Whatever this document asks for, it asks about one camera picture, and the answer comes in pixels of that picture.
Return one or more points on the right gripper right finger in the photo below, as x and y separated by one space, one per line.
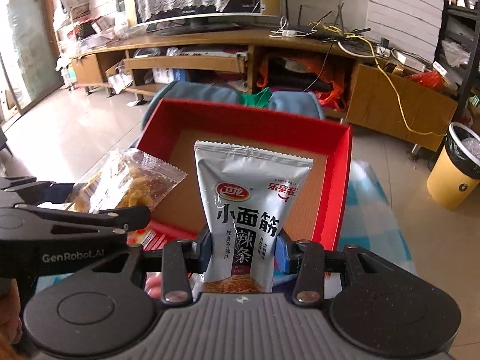
310 262

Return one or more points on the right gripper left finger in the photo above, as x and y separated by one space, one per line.
175 262

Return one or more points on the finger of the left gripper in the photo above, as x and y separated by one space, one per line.
128 218
27 190

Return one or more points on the yellow crispy noodle packet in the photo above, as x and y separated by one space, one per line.
124 178

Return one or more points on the white spicy gluten strip packet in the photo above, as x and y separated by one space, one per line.
247 194

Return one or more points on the long red snack packet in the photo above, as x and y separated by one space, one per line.
149 239

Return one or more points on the pink sausages vacuum pack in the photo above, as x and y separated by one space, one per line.
153 285

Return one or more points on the person left hand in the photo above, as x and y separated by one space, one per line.
11 326

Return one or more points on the red cardboard box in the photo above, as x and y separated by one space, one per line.
176 125

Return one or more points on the blue checkered tablecloth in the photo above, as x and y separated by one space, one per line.
368 221

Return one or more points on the blue rolled cushion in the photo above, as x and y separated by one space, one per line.
294 102

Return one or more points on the green ribbon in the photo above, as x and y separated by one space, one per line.
259 100

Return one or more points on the yellow trash bin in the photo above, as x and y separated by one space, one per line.
456 172

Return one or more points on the wooden TV cabinet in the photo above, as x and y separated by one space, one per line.
383 102

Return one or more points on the orange plastic bag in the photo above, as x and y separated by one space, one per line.
319 75

